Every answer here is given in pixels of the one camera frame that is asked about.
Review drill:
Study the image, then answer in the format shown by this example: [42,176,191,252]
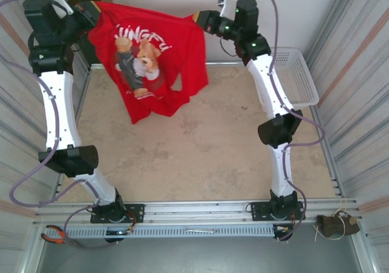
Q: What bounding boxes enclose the red t-shirt with bear print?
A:
[87,1,209,125]

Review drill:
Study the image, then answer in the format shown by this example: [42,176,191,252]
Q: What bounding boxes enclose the aluminium table edge bar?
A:
[89,61,246,71]

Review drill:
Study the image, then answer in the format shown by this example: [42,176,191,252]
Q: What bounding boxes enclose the white perforated plastic basket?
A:
[256,47,320,112]

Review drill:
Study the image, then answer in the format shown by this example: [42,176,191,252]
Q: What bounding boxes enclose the small circuit board green light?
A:
[105,229,134,237]

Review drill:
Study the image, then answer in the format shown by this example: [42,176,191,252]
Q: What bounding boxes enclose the small silver wrench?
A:
[183,227,219,234]

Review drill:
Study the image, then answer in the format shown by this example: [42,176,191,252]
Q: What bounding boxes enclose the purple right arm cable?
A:
[232,0,326,243]

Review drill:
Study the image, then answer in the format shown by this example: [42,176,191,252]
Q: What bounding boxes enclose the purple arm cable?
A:
[232,0,326,243]
[0,0,118,249]

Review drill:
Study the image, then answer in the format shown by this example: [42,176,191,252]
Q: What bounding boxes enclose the thin black right gripper wire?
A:
[220,37,239,57]

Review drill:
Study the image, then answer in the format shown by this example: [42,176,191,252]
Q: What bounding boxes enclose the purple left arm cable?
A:
[0,0,118,249]

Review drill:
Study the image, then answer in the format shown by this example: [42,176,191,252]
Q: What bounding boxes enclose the orange-handled pliers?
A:
[40,224,84,249]

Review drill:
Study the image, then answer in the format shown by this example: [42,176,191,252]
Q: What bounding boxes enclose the aluminium mounting rail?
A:
[33,198,364,227]

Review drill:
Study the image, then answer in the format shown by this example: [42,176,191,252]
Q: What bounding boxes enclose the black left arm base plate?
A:
[90,204,145,224]

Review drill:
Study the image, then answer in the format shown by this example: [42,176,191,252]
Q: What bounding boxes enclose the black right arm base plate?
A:
[250,201,306,222]

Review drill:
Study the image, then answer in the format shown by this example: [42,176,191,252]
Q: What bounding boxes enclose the grey slotted cable duct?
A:
[65,224,276,239]

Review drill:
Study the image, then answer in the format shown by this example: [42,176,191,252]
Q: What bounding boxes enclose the small circuit board with wires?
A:
[273,224,294,235]

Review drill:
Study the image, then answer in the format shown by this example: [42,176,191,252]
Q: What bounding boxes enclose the brown cloth pouch with string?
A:
[312,209,361,240]

